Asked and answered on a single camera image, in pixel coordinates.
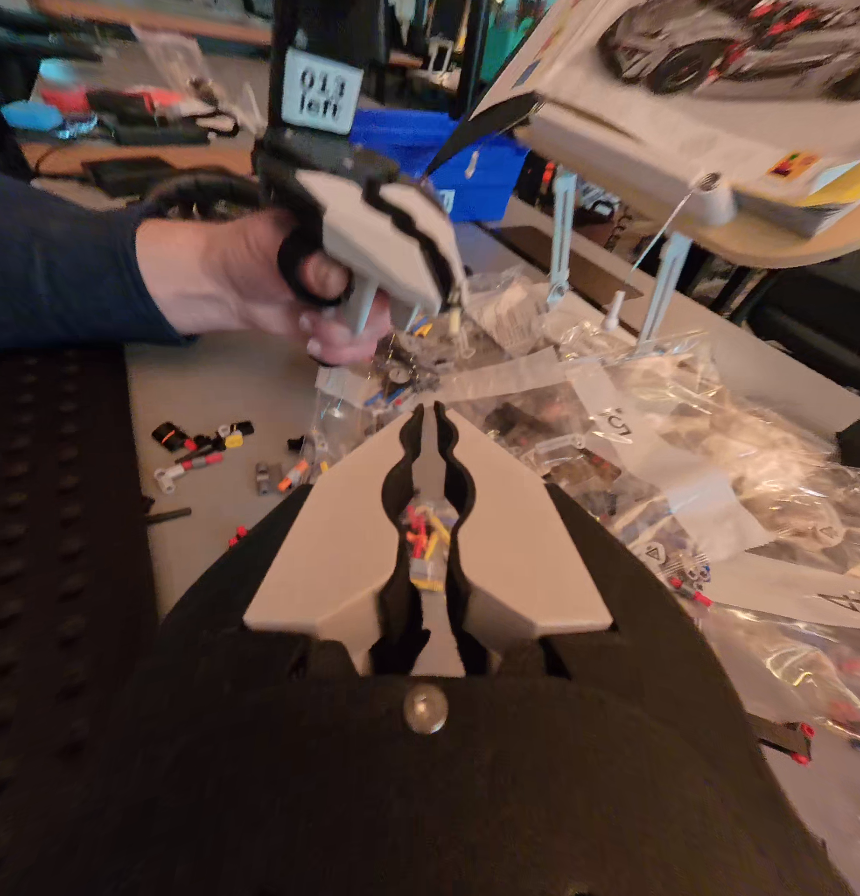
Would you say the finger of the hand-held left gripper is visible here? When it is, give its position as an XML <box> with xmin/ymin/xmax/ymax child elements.
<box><xmin>297</xmin><ymin>172</ymin><xmax>446</xmax><ymax>316</ymax></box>
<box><xmin>363</xmin><ymin>181</ymin><xmax>470</xmax><ymax>309</ymax></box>

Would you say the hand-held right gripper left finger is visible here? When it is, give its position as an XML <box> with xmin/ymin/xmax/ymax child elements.
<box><xmin>241</xmin><ymin>403</ymin><xmax>433</xmax><ymax>678</ymax></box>

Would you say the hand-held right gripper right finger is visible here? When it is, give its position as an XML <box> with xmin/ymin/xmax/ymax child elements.
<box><xmin>434</xmin><ymin>400</ymin><xmax>615</xmax><ymax>678</ymax></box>

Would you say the small clear bag of pins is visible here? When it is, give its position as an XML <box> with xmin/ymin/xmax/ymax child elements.
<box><xmin>311</xmin><ymin>336</ymin><xmax>480</xmax><ymax>596</ymax></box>

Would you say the pile of clear parts bags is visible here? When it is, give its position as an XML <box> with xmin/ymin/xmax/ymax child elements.
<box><xmin>402</xmin><ymin>266</ymin><xmax>860</xmax><ymax>869</ymax></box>

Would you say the dark grey lego chassis frame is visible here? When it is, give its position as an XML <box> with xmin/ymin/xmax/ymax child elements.
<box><xmin>743</xmin><ymin>713</ymin><xmax>817</xmax><ymax>765</ymax></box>

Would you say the white lego instruction booklet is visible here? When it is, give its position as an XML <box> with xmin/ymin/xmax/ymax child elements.
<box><xmin>423</xmin><ymin>0</ymin><xmax>860</xmax><ymax>204</ymax></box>

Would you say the person's left hand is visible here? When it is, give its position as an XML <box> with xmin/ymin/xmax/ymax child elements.
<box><xmin>136</xmin><ymin>206</ymin><xmax>396</xmax><ymax>368</ymax></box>

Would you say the blue plastic bin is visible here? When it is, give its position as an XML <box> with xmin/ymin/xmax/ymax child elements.
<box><xmin>349</xmin><ymin>108</ymin><xmax>530</xmax><ymax>226</ymax></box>

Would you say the black power adapter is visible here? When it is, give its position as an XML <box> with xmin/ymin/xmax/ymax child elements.
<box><xmin>83</xmin><ymin>155</ymin><xmax>182</xmax><ymax>198</ymax></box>

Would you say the red pouch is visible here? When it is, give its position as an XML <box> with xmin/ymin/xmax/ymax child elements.
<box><xmin>38</xmin><ymin>80</ymin><xmax>91</xmax><ymax>114</ymax></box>

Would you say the black studded mat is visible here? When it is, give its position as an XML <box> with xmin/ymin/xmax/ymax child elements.
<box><xmin>0</xmin><ymin>346</ymin><xmax>158</xmax><ymax>896</ymax></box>

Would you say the blue pad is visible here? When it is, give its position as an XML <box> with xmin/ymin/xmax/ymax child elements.
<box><xmin>1</xmin><ymin>100</ymin><xmax>65</xmax><ymax>132</ymax></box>

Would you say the yellow-edged booklet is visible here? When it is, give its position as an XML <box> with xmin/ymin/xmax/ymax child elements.
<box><xmin>738</xmin><ymin>150</ymin><xmax>860</xmax><ymax>239</ymax></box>

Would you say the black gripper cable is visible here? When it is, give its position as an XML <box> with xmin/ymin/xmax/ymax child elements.
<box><xmin>144</xmin><ymin>170</ymin><xmax>266</xmax><ymax>219</ymax></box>

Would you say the black metal post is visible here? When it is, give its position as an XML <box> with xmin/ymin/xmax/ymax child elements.
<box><xmin>461</xmin><ymin>0</ymin><xmax>515</xmax><ymax>120</ymax></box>

